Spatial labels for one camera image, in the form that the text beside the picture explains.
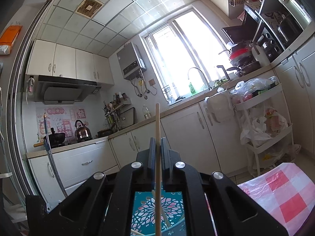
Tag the red white checkered tablecloth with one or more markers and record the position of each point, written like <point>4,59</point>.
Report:
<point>279,202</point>

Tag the white plastic jug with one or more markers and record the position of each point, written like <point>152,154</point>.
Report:
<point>259,55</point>

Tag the dark cutting board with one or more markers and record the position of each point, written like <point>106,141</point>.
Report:
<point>127,118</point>

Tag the black wok with wooden handle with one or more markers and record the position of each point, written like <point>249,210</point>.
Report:
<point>56,139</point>

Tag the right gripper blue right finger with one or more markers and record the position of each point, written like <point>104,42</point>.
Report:
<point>170,181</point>

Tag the chrome kitchen faucet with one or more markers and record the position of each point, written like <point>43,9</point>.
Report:
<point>202,77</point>

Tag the black range hood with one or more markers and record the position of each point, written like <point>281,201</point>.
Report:
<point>61,90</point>

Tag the green dish soap bottle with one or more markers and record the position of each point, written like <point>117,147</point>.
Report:
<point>192,89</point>

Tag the steel whistling kettle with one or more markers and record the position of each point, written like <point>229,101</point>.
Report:
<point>82,132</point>

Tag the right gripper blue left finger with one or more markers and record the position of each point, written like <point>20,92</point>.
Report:
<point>145,175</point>

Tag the steel pot on shelf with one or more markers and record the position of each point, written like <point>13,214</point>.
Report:
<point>289,30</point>

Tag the blue mop handle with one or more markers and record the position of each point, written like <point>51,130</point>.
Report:
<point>51,159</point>

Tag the orange box on fridge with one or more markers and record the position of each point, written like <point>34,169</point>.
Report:
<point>8,39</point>

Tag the grey wall water heater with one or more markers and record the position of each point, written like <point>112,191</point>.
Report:
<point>130,61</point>

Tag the clear plastic oil bottle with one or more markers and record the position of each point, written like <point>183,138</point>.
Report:
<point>146,112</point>

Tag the stack of pans red lid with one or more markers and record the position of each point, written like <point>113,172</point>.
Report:
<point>242,59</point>

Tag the teal perforated utensil bucket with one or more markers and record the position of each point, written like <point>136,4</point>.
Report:
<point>143,217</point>

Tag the white bag on cabinet door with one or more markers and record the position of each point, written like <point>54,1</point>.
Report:
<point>220,106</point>

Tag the white rolling storage cart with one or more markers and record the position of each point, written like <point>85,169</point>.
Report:
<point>265,125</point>

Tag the wall utensil rack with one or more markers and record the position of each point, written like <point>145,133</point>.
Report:
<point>114,110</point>

